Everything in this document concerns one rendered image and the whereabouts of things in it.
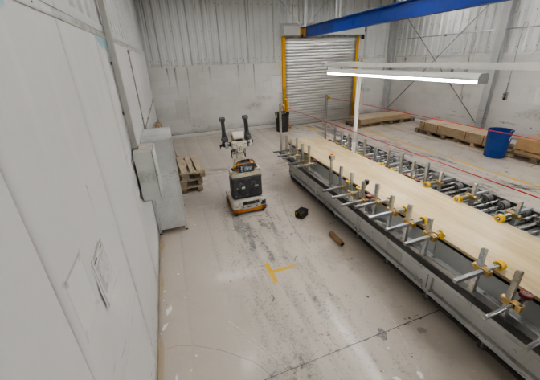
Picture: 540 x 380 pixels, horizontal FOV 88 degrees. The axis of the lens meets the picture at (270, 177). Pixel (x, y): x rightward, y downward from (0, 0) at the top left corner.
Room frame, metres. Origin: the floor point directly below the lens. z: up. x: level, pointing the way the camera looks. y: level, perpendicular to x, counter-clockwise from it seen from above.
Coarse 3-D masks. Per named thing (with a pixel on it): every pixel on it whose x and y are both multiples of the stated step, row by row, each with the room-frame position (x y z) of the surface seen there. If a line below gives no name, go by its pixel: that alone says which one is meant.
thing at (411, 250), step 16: (288, 160) 5.34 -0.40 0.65; (336, 192) 3.70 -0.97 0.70; (384, 224) 2.80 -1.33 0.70; (400, 240) 2.48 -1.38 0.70; (416, 256) 2.25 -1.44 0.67; (432, 272) 2.06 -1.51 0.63; (448, 272) 1.97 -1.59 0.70; (464, 288) 1.78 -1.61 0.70; (480, 304) 1.64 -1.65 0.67; (496, 320) 1.52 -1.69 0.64; (512, 320) 1.46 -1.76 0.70; (528, 336) 1.34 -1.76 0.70
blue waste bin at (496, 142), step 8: (488, 128) 7.03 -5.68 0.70; (496, 128) 7.09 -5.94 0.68; (504, 128) 7.00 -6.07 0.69; (488, 136) 6.84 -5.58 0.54; (496, 136) 6.69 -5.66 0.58; (504, 136) 6.59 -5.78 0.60; (512, 136) 6.56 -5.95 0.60; (488, 144) 6.83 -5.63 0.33; (496, 144) 6.66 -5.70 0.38; (504, 144) 6.59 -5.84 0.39; (488, 152) 6.77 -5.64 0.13; (496, 152) 6.64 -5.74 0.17; (504, 152) 6.60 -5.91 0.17
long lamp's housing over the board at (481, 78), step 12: (336, 72) 4.39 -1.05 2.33; (348, 72) 4.10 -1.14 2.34; (360, 72) 3.85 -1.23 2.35; (372, 72) 3.63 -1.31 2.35; (384, 72) 3.43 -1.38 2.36; (396, 72) 3.26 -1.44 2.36; (408, 72) 3.10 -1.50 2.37; (420, 72) 2.95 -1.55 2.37; (432, 72) 2.82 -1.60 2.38; (444, 72) 2.70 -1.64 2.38; (456, 72) 2.61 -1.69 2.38; (468, 72) 2.55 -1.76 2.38
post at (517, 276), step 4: (516, 272) 1.52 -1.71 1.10; (520, 272) 1.51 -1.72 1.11; (516, 276) 1.52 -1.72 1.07; (520, 276) 1.50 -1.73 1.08; (512, 280) 1.53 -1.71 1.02; (516, 280) 1.51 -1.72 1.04; (520, 280) 1.51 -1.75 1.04; (512, 284) 1.52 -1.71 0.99; (516, 284) 1.50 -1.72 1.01; (512, 288) 1.51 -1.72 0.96; (516, 288) 1.50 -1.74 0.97; (508, 292) 1.53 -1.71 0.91; (512, 292) 1.51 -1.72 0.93; (508, 296) 1.52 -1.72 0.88; (512, 296) 1.50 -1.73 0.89; (504, 304) 1.52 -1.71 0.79; (504, 312) 1.51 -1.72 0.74; (508, 312) 1.51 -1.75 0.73
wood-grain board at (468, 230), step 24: (312, 144) 5.56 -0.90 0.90; (336, 144) 5.49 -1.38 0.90; (336, 168) 4.16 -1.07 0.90; (360, 168) 4.12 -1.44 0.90; (384, 168) 4.07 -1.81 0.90; (384, 192) 3.24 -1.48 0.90; (408, 192) 3.21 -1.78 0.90; (432, 192) 3.18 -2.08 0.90; (432, 216) 2.61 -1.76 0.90; (456, 216) 2.59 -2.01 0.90; (480, 216) 2.58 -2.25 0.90; (456, 240) 2.17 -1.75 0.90; (480, 240) 2.16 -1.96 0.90; (504, 240) 2.15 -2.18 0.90; (528, 240) 2.13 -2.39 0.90; (528, 264) 1.81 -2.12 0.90; (528, 288) 1.56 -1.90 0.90
